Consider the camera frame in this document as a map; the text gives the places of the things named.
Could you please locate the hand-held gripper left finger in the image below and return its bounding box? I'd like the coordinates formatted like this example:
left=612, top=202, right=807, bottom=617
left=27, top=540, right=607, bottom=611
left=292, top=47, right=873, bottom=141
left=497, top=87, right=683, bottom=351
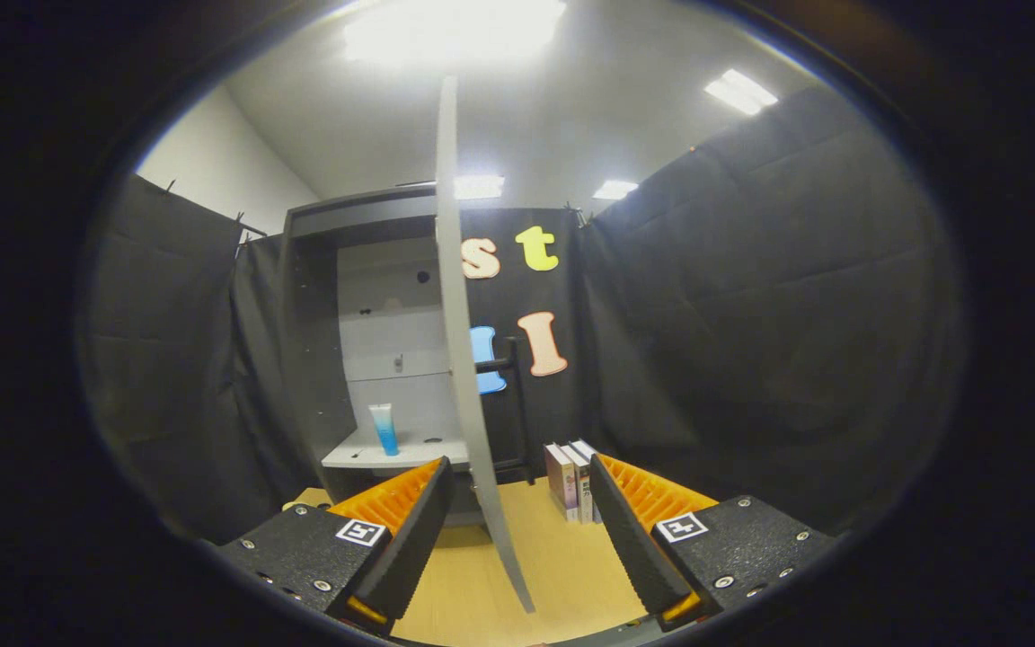
left=217, top=456, right=456, bottom=634

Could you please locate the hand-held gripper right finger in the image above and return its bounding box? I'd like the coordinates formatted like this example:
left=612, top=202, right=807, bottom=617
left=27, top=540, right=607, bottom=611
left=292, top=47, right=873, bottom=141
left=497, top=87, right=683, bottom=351
left=588, top=454, right=842, bottom=630

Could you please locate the white blue squeeze tube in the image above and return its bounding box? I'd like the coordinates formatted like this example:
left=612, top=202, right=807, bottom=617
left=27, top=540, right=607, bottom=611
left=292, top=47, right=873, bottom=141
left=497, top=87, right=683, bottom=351
left=368, top=403, right=400, bottom=456

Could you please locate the light grey cabinet door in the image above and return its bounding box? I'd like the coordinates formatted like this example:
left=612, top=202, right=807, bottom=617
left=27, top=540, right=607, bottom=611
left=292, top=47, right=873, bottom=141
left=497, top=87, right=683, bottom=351
left=435, top=76, right=538, bottom=615

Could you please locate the white spine book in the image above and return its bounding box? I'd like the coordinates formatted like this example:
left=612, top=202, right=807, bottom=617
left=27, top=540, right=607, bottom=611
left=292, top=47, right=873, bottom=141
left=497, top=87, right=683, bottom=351
left=562, top=443, right=593, bottom=525

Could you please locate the pink cover book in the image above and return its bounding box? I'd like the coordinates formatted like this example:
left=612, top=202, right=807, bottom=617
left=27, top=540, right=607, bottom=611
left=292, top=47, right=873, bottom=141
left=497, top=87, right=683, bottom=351
left=544, top=443, right=579, bottom=523

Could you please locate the white cabinet shelf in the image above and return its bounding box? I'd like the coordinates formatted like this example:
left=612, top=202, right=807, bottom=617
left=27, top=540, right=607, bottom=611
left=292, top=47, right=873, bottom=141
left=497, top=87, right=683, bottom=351
left=322, top=430, right=471, bottom=471

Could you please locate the dark grey cabinet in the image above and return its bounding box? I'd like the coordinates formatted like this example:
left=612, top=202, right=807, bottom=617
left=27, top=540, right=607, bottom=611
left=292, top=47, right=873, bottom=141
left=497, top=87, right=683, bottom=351
left=282, top=184, right=482, bottom=527

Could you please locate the black backdrop cloth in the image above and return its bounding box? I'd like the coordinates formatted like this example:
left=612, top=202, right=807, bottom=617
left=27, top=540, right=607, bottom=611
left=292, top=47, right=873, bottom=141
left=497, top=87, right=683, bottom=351
left=86, top=85, right=963, bottom=540

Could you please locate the long ceiling light panel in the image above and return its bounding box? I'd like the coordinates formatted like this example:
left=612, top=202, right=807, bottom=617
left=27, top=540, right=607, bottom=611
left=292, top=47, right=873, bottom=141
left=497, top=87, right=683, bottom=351
left=704, top=68, right=779, bottom=116

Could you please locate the large ceiling light panel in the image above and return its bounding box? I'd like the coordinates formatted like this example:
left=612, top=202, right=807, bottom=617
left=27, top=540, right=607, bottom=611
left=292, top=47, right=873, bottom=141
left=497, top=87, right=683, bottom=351
left=342, top=0, right=568, bottom=68

